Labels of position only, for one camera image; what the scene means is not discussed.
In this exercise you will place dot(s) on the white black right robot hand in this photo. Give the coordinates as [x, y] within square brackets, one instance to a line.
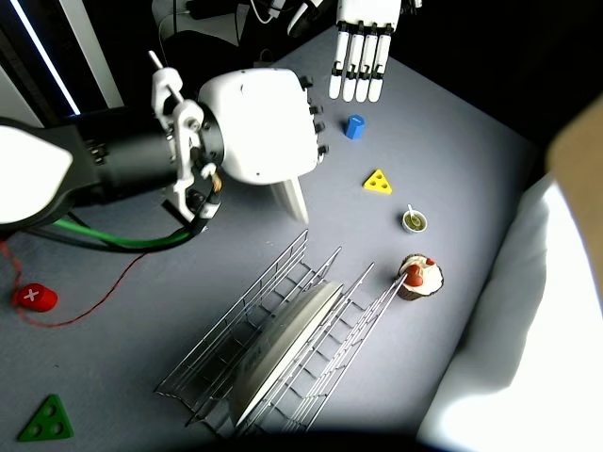
[264, 127]

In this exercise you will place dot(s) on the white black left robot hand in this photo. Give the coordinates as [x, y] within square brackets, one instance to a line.
[367, 11]

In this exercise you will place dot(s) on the white plate with dark rim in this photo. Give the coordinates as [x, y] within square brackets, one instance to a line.
[264, 348]

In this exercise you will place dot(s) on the small blue prism block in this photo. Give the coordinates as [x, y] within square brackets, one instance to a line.
[354, 129]

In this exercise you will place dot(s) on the yellow triangle block with holes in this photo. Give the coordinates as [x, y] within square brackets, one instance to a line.
[377, 190]

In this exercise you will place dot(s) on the small white spoon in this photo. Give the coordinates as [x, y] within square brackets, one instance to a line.
[410, 209]

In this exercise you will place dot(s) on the small white bowl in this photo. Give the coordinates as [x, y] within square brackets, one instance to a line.
[407, 230]

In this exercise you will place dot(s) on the cupcake with cream and strawberries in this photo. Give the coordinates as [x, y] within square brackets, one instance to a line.
[414, 292]

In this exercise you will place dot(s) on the white light strip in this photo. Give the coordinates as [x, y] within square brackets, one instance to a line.
[44, 56]

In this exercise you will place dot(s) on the beige blurred board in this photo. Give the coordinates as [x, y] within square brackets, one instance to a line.
[579, 146]

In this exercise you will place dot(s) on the red button with white cross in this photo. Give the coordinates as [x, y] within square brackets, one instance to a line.
[44, 301]

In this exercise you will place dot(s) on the green triangle block with holes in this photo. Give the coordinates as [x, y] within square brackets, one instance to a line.
[51, 402]

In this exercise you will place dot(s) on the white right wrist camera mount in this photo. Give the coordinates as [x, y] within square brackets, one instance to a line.
[181, 117]

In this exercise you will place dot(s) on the white vertical post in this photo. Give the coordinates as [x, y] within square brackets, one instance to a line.
[89, 47]

